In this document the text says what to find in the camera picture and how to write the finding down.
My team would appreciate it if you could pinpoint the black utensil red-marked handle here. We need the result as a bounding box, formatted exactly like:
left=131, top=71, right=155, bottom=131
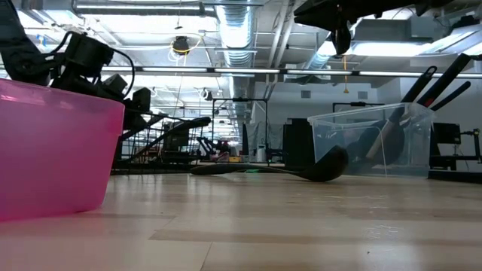
left=417, top=52, right=474, bottom=110

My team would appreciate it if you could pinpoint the silver ventilation duct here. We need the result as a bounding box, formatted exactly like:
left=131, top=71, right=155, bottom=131
left=300, top=18, right=377, bottom=72
left=215, top=0, right=258, bottom=125

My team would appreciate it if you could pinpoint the long linear ceiling light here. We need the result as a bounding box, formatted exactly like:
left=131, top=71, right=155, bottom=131
left=99, top=64, right=482, bottom=79

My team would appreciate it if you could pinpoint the clear plastic bin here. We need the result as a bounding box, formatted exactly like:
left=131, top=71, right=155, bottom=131
left=307, top=102, right=438, bottom=178

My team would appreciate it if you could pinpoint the black reel yellow cord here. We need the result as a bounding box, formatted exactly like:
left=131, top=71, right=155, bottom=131
left=171, top=35, right=192, bottom=56

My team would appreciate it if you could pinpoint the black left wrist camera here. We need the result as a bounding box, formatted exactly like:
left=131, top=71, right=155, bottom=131
left=64, top=32, right=115, bottom=78

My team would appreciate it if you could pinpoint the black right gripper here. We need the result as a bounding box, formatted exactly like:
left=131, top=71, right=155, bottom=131
left=294, top=0, right=453, bottom=57

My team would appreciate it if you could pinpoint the black background station frame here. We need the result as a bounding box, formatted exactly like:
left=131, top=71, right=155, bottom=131
left=211, top=97, right=269, bottom=159

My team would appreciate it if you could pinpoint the large black ladle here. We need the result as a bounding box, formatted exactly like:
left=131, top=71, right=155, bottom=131
left=189, top=145, right=350, bottom=184

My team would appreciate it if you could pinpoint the black wire basket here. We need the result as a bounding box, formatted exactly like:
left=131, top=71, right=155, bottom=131
left=112, top=111, right=210, bottom=175

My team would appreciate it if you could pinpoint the black cabinet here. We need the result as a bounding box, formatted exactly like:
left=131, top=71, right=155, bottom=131
left=282, top=117, right=316, bottom=166

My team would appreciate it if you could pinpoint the pink plastic bin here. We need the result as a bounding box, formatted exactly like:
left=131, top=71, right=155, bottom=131
left=0, top=78, right=126, bottom=223

